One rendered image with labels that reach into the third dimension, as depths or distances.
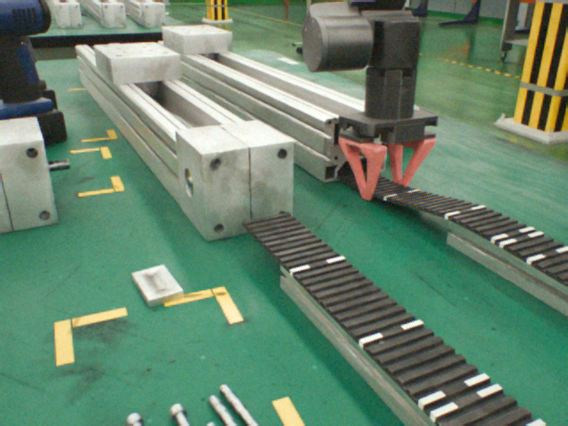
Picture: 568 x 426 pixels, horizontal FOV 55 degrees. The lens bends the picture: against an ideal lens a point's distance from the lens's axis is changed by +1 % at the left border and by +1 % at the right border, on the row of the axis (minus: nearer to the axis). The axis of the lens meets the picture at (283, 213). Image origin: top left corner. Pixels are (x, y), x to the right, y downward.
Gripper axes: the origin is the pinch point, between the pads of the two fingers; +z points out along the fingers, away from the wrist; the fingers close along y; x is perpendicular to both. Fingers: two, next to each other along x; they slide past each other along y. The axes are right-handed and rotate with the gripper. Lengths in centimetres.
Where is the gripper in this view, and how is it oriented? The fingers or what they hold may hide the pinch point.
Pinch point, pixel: (383, 189)
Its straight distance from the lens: 67.7
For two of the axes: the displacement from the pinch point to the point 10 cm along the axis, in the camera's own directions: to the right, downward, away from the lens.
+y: -8.7, 1.8, -4.6
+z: 0.0, 9.3, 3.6
